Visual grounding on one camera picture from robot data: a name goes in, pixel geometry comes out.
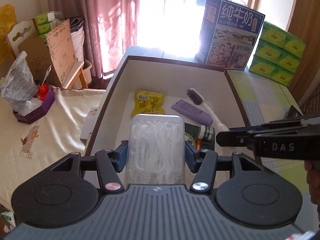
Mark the clear floss pick box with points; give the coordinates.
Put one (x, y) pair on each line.
(156, 153)

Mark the yellow snack packet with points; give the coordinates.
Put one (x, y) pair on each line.
(147, 102)

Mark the person's hand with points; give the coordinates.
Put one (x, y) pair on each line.
(313, 181)

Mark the white handled brush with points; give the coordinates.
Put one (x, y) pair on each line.
(199, 100)

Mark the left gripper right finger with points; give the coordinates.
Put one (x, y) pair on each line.
(203, 164)

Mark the yellow plastic bag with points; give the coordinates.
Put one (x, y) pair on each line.
(7, 19)

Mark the pink curtain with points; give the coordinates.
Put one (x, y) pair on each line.
(111, 26)

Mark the cream embroidered cloth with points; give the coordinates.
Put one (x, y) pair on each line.
(28, 149)

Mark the brown cardboard storage box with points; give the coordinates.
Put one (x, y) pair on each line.
(170, 77)

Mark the white plastic bag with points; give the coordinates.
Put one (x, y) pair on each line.
(18, 86)

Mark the brown cardboard carton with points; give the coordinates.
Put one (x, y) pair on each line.
(57, 53)

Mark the small open cardboard box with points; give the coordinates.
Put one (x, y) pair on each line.
(7, 221)

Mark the purple gift box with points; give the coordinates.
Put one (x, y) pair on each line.
(38, 112)

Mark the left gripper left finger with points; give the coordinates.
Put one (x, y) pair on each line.
(109, 163)

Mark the purple cream tube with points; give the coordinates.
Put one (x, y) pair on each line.
(192, 112)

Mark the green ointment blister card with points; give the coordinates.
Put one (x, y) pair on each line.
(201, 137)

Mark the quilted brown chair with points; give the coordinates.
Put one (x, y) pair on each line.
(312, 104)

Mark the blue milk carton box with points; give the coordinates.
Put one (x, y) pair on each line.
(229, 32)

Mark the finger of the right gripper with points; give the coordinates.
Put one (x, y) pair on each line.
(237, 138)
(240, 129)

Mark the green tissue pack stack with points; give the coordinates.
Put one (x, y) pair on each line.
(278, 54)

